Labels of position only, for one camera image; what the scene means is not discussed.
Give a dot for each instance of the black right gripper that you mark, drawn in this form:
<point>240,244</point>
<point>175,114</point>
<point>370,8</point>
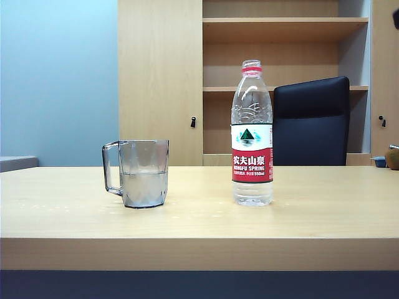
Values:
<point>396,19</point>

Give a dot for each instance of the Nongfu Spring water bottle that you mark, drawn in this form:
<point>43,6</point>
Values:
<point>252,162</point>

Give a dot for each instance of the clear grey faceted plastic mug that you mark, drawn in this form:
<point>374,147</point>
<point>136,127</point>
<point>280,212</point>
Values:
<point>145,183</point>

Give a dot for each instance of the black cabinet key with fob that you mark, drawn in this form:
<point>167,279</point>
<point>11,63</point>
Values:
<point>383,121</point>
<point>193,122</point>

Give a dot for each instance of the dark navy office chair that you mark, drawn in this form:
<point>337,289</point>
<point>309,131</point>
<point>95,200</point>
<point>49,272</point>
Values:
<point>315,124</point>

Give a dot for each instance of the brown round fruit-like object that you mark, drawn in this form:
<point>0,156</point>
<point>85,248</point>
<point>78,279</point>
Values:
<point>393,159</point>

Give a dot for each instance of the small blue cup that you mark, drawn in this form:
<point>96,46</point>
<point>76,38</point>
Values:
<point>380,162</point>

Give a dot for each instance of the light wooden bookshelf cabinet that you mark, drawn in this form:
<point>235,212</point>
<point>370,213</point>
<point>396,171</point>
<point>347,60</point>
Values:
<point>159,78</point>

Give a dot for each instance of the grey low ledge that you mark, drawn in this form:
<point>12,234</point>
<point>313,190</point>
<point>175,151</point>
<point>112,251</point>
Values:
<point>17,163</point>

